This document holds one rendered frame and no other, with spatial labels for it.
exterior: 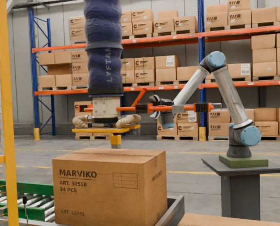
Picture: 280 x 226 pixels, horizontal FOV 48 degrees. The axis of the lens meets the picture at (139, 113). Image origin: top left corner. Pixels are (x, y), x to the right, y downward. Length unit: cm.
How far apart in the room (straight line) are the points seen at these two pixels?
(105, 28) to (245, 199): 165
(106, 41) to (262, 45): 738
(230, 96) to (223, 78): 14
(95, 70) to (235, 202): 148
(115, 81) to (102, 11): 41
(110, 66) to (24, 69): 1100
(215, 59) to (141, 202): 116
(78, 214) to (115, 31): 110
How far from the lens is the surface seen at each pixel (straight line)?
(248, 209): 266
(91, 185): 187
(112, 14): 193
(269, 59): 899
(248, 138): 237
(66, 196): 198
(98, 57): 188
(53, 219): 221
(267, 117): 945
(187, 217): 207
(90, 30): 192
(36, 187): 269
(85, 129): 189
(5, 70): 185
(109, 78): 187
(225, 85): 235
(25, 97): 1276
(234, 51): 1028
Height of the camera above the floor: 130
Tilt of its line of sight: 3 degrees down
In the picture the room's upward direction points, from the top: 2 degrees counter-clockwise
